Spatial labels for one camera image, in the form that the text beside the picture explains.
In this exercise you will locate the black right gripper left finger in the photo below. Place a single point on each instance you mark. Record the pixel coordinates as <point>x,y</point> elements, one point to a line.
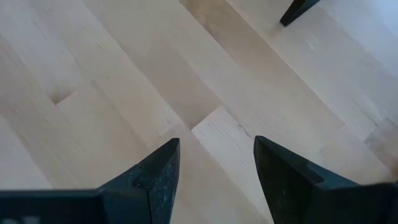
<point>136,193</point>

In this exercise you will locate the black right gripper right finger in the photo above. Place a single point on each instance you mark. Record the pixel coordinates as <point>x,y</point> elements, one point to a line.
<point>311,199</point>

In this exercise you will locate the wooden shelf with black frame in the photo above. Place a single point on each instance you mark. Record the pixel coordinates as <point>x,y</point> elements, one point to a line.
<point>297,11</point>

